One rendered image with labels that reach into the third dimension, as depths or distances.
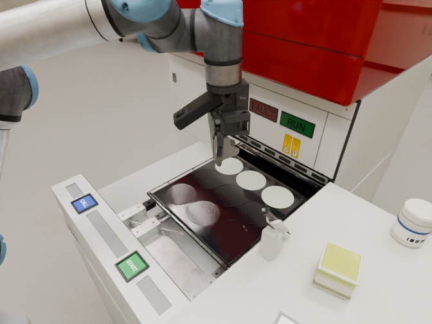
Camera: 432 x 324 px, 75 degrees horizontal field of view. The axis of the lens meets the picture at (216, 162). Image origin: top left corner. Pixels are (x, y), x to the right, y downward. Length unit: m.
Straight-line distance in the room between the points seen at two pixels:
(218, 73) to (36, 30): 0.29
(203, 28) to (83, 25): 0.20
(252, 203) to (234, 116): 0.36
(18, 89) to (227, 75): 0.44
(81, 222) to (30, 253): 1.39
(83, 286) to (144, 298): 1.26
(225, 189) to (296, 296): 0.41
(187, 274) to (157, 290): 0.12
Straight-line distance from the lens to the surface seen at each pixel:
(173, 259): 0.78
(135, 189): 1.07
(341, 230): 0.78
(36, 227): 2.33
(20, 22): 0.52
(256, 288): 0.64
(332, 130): 0.84
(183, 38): 0.55
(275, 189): 0.94
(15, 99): 0.73
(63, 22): 0.49
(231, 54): 0.55
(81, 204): 0.86
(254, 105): 0.97
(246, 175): 0.97
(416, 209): 0.77
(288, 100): 0.88
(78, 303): 1.85
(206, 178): 0.96
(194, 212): 0.85
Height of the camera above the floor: 1.52
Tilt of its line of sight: 37 degrees down
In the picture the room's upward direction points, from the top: straight up
